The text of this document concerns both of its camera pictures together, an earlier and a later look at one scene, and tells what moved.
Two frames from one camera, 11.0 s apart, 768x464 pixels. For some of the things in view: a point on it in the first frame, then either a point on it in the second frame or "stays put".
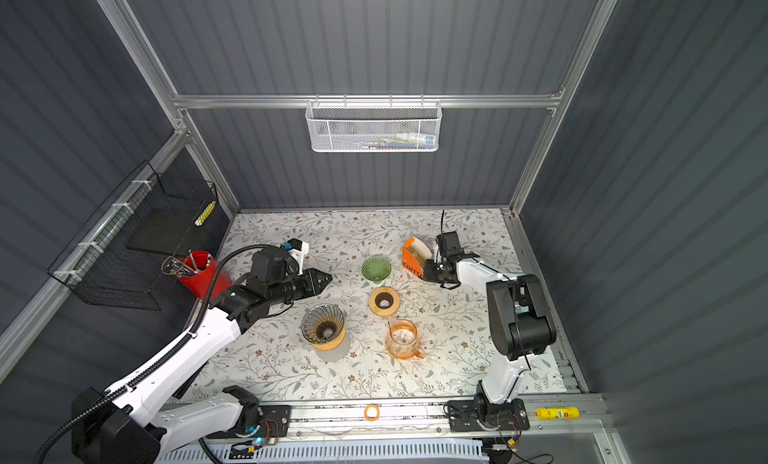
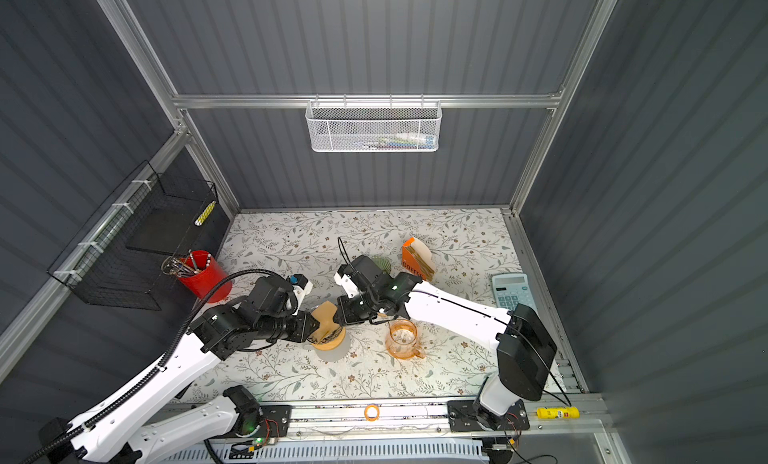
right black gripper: x=430 y=276 to x=347 y=317
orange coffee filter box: x=414 y=255 stays put
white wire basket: x=373 y=126 stays put
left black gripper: x=310 y=275 to x=306 y=319
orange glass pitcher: x=401 y=339 stays put
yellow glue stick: x=570 y=413 stays put
